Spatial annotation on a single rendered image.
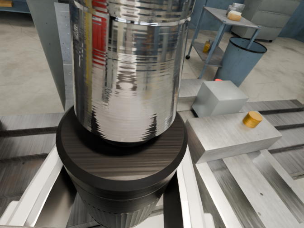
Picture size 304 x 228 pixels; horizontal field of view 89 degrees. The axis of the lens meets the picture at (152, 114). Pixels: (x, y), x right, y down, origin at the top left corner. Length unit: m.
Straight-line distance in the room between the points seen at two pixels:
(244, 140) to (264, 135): 0.04
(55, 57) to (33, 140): 0.33
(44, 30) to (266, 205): 0.64
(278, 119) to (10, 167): 0.65
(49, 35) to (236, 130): 0.55
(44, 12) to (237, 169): 0.59
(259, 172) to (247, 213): 0.07
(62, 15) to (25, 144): 0.35
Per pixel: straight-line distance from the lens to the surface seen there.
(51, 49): 0.62
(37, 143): 0.37
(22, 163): 0.37
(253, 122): 0.29
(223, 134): 0.26
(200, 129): 0.24
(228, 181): 0.27
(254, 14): 5.23
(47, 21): 0.59
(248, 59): 2.35
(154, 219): 0.37
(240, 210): 0.26
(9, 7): 4.19
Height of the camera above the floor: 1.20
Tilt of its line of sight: 44 degrees down
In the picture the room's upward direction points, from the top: 12 degrees clockwise
